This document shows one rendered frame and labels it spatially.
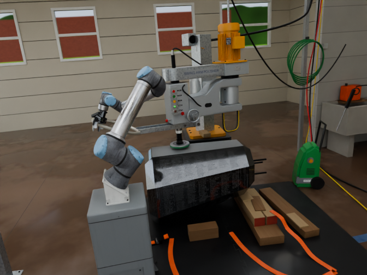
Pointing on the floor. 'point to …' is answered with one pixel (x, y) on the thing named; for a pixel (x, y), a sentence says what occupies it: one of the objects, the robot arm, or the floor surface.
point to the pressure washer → (309, 163)
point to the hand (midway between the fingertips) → (95, 130)
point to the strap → (255, 256)
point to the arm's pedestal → (121, 234)
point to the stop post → (5, 269)
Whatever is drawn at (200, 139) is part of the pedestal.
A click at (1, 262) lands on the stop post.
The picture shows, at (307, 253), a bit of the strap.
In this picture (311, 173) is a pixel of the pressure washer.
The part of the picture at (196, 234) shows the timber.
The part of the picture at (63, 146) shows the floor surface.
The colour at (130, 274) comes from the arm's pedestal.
